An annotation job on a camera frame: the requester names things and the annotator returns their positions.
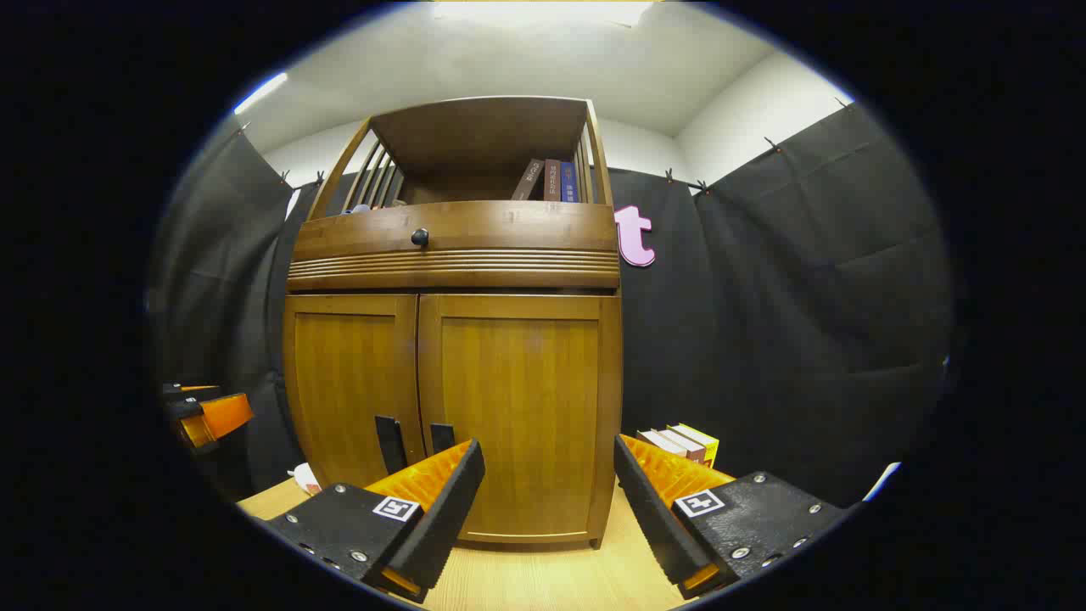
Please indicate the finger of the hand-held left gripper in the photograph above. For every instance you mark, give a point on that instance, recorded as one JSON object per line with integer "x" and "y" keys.
{"x": 191, "y": 391}
{"x": 222, "y": 416}

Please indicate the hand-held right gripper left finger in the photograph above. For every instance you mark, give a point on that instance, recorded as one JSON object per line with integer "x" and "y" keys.
{"x": 450, "y": 509}

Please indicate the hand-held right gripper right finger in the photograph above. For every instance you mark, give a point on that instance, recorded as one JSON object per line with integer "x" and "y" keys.
{"x": 653, "y": 518}

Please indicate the wooden cabinet door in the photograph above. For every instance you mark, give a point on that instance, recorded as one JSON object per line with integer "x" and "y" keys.
{"x": 522, "y": 399}
{"x": 348, "y": 382}

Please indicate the wooden double-door shoe cabinet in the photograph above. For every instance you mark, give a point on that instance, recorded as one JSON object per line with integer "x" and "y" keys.
{"x": 458, "y": 225}

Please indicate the white red-edged book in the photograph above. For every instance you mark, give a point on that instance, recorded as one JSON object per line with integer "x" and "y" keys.
{"x": 687, "y": 443}
{"x": 662, "y": 441}

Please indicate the black backdrop cloth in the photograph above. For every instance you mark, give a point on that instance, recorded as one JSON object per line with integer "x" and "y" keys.
{"x": 764, "y": 339}

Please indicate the black round drawer knob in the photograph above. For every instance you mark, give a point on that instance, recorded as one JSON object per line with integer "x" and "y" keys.
{"x": 420, "y": 238}

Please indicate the grey-brown book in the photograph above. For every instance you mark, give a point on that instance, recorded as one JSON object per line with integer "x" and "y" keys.
{"x": 529, "y": 180}

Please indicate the brown book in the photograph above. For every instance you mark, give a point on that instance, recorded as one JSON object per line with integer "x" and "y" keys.
{"x": 552, "y": 181}

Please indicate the blue book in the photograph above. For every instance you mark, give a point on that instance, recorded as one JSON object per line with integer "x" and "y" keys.
{"x": 568, "y": 183}

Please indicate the ceiling panel light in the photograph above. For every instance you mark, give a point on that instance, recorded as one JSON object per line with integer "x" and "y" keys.
{"x": 543, "y": 12}

